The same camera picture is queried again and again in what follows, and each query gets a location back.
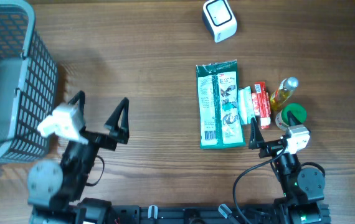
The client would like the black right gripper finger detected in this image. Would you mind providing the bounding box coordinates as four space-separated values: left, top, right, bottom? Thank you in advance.
287 111 299 126
248 117 265 149

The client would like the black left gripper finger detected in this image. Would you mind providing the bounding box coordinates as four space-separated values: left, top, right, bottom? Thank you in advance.
67 90 85 116
104 98 130 144

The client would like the green lid jar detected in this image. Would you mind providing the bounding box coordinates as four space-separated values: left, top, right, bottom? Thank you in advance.
275 103 307 131

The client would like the yellow Vim liquid bottle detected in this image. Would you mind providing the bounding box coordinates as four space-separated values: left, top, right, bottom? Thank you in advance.
270 77 299 111

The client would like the light green wipes pack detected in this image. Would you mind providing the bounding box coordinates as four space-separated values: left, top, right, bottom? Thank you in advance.
238 86 255 125

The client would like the green 3M gloves packet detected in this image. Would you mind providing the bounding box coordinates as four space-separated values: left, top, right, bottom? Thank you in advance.
196 60 245 149

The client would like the red toothpaste tube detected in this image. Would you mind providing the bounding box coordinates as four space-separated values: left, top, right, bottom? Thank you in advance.
255 82 271 129

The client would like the red tissue pack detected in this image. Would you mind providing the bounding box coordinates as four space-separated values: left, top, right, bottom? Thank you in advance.
251 93 260 116

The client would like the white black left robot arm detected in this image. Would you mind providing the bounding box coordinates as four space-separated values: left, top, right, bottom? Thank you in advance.
27 91 130 223

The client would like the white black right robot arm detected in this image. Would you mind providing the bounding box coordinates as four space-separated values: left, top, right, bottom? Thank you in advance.
242 112 331 224

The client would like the white barcode scanner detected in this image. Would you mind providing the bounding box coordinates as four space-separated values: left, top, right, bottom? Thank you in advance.
202 0 237 43

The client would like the grey plastic shopping basket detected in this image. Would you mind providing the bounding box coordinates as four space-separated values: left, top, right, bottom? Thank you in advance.
0 1 59 164

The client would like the black right camera cable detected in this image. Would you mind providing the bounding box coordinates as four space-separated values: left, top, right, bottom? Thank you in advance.
232 147 287 224

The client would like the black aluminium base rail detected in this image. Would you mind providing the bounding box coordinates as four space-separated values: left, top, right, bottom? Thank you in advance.
102 203 331 224

